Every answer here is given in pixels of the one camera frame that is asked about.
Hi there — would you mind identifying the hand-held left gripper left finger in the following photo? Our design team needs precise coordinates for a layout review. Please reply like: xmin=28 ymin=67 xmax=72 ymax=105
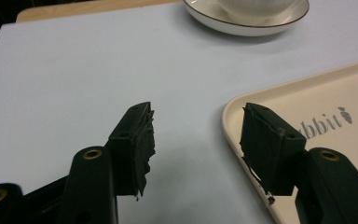
xmin=55 ymin=101 xmax=157 ymax=224

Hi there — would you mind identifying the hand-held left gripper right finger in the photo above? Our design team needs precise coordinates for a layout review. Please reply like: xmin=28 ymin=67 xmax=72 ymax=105
xmin=239 ymin=102 xmax=358 ymax=224

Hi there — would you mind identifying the beige plastic tray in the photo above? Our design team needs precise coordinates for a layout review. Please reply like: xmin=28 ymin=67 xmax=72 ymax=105
xmin=221 ymin=59 xmax=358 ymax=224

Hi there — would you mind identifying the white saucer with dark rim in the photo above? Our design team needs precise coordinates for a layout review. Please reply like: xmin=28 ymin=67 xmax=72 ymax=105
xmin=182 ymin=0 xmax=310 ymax=37

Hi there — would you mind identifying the white cup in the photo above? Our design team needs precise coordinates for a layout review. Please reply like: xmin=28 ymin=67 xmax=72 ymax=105
xmin=217 ymin=0 xmax=296 ymax=19

